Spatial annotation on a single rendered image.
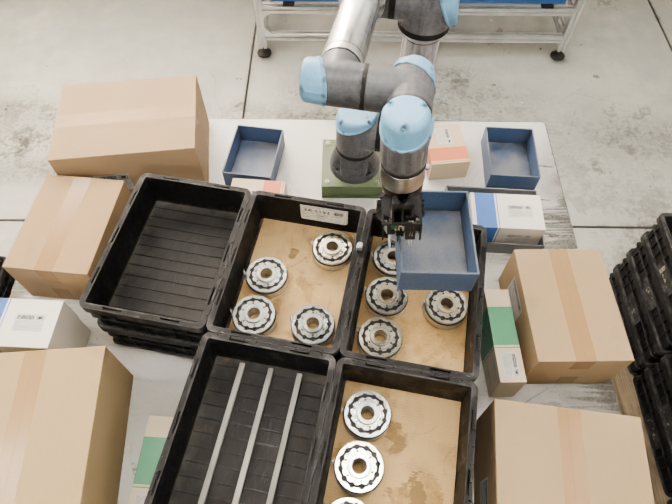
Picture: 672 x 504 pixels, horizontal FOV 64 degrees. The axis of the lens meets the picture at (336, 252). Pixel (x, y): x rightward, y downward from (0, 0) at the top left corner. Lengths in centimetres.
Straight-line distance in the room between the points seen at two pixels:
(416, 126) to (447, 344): 66
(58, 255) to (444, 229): 96
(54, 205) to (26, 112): 173
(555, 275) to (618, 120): 188
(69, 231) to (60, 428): 53
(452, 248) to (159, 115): 96
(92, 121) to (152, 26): 194
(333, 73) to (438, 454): 80
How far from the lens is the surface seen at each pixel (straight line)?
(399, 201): 92
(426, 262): 114
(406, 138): 81
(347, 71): 91
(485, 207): 160
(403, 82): 90
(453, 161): 171
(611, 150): 308
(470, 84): 317
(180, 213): 154
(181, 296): 141
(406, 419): 125
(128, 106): 176
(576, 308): 143
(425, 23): 125
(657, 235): 209
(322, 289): 136
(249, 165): 178
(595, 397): 154
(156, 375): 148
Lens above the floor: 204
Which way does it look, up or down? 58 degrees down
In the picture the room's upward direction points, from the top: straight up
